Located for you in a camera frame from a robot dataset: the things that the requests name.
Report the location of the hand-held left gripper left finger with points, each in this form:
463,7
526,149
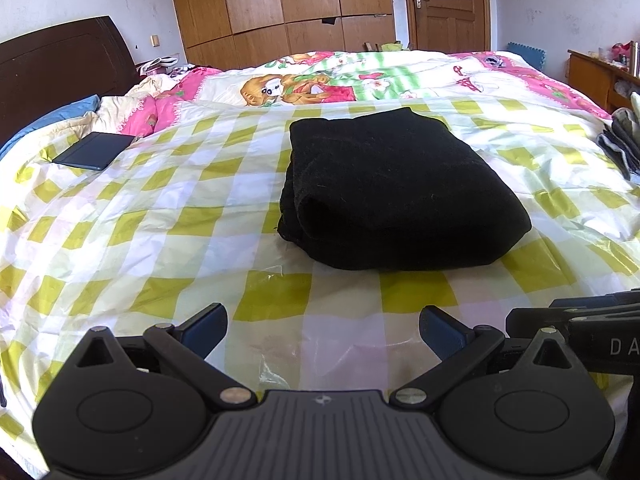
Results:
206,326

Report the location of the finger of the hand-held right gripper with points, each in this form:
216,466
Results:
600,302
530,321

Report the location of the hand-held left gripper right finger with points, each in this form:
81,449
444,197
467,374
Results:
442,332

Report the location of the black pants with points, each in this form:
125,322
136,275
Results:
400,185

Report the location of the printed checkered blanket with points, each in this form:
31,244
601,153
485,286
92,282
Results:
150,220

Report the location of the grey folded cloth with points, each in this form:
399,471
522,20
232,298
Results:
622,135

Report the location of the dark tablet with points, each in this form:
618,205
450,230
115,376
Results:
95,150

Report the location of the wooden side cabinet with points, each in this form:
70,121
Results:
590,77

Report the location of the blue pillow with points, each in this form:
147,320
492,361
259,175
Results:
60,112

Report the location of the blue foam mat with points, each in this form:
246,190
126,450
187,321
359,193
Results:
525,54

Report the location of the white clothes heap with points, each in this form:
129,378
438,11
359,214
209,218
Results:
157,65

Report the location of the green cloth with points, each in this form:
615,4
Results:
391,47

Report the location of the dark wooden headboard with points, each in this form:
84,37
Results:
55,70

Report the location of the wooden door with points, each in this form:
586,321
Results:
450,5

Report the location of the wooden wardrobe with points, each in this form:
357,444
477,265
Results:
280,5

